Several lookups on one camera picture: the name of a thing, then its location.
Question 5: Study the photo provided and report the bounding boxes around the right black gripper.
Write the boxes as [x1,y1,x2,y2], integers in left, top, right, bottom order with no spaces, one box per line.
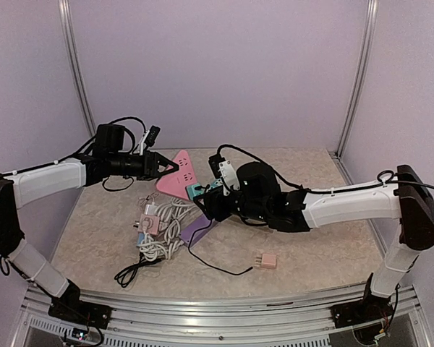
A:
[192,185,269,223]

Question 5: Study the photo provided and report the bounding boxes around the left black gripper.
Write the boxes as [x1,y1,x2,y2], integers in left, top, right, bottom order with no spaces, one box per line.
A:
[108,149,179,180]

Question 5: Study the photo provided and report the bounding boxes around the teal plug adapter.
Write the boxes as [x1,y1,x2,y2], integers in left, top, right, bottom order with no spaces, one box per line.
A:
[186,183,210,201]

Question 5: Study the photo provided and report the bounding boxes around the pink triangular power strip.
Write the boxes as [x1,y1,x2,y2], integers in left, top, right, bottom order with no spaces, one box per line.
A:
[156,150,197,200]

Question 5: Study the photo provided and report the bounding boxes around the black usb cable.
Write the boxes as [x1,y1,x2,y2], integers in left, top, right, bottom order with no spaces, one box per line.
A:
[186,223,255,278]

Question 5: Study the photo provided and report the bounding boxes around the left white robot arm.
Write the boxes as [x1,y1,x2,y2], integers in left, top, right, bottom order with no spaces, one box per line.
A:
[0,122,179,322]

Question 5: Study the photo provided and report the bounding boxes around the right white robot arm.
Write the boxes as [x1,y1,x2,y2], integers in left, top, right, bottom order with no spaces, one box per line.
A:
[193,162,434,321]

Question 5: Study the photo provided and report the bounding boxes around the pink small plug adapter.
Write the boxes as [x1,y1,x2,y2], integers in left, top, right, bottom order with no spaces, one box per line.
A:
[133,213,160,236]

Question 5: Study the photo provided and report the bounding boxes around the light blue small plug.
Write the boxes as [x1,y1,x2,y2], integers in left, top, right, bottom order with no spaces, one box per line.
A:
[137,233,145,248]

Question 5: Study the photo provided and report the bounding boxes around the purple power strip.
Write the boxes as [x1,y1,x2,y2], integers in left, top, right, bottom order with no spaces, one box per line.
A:
[179,215,217,248]

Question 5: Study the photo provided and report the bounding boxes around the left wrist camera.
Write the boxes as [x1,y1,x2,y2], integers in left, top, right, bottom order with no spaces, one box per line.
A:
[137,125,161,155]

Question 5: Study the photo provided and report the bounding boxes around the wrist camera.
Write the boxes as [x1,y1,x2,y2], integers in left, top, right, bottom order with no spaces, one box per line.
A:
[137,125,161,155]
[208,153,240,196]

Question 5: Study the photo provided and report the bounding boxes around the white bundled power cords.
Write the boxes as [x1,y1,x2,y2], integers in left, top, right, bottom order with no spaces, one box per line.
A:
[136,193,200,262]

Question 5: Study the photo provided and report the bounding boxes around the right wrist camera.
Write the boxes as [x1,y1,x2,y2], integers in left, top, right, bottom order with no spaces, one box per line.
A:
[208,153,240,196]

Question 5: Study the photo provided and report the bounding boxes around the black coiled cable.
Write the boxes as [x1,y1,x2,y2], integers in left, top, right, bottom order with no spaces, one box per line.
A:
[113,252,163,288]

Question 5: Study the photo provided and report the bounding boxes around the aluminium front frame rail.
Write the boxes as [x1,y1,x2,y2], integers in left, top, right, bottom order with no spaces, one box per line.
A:
[10,285,434,346]

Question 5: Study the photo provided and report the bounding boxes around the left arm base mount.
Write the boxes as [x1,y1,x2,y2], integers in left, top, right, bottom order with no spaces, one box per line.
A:
[48,301,112,330]

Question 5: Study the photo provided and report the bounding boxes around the right aluminium corner post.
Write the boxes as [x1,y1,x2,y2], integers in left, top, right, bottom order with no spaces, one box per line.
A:
[335,0,379,161]

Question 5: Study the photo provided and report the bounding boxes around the aluminium corner post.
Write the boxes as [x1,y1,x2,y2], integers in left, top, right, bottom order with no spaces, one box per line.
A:
[57,0,96,153]
[335,0,379,161]

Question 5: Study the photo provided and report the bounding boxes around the left aluminium corner post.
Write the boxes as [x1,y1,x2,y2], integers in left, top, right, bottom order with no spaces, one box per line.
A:
[57,0,96,153]

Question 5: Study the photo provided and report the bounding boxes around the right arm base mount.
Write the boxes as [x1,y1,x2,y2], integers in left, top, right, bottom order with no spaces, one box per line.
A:
[331,300,393,328]

